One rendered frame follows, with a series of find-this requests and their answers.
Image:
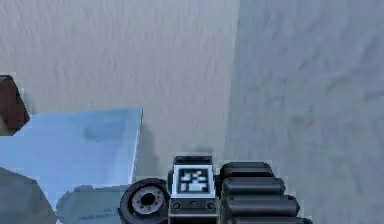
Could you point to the pale blue table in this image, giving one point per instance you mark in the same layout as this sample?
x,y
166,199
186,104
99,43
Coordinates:
x,y
76,150

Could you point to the dark brown chair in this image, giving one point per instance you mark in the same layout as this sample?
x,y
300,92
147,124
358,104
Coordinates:
x,y
11,106

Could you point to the grey flat box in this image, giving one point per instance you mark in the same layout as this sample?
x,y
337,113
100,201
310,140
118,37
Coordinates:
x,y
93,206

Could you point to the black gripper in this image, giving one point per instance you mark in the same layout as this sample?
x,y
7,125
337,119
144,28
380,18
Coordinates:
x,y
146,201

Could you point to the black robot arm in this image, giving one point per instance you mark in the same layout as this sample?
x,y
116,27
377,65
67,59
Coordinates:
x,y
246,196

